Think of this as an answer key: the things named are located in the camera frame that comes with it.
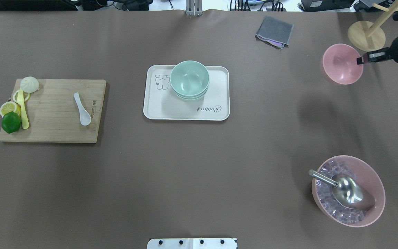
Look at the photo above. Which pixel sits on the small pink bowl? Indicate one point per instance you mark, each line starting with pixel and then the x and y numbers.
pixel 339 64

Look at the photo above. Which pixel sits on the white ceramic spoon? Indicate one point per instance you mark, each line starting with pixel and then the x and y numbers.
pixel 84 117

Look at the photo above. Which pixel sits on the large pink ice bowl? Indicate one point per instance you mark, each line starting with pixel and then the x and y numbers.
pixel 369 180

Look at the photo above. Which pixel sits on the green bowl top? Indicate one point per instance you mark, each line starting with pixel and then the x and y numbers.
pixel 190 78

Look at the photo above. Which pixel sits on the green bowl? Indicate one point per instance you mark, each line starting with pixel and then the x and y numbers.
pixel 190 78
pixel 190 98

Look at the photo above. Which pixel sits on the green bowl bottom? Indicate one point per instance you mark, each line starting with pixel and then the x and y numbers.
pixel 190 98

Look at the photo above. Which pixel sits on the wooden cup tree stand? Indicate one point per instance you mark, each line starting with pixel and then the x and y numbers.
pixel 369 36

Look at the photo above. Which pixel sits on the grey cleaning cloth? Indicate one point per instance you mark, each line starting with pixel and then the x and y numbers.
pixel 275 32

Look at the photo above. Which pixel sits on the metal ice scoop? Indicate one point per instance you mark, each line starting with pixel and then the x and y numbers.
pixel 347 191

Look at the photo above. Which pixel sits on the ice cubes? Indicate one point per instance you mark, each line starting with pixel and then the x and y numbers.
pixel 328 201

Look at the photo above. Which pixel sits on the cream rabbit tray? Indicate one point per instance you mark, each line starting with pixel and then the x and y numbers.
pixel 161 103

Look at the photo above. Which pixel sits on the wooden cutting board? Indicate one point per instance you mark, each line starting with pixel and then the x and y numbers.
pixel 54 116

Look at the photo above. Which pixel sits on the white steamed bun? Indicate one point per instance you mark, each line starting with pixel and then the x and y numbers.
pixel 29 84

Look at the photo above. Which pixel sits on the lemon slice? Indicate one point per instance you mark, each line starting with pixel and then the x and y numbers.
pixel 26 96

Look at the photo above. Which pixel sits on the yellow plastic knife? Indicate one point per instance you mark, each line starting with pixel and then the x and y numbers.
pixel 24 117

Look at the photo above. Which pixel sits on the lemon half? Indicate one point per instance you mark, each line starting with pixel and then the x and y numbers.
pixel 10 106

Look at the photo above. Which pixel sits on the green lime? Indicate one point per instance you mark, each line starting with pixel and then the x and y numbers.
pixel 11 122

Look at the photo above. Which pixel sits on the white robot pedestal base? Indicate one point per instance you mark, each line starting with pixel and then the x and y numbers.
pixel 192 243

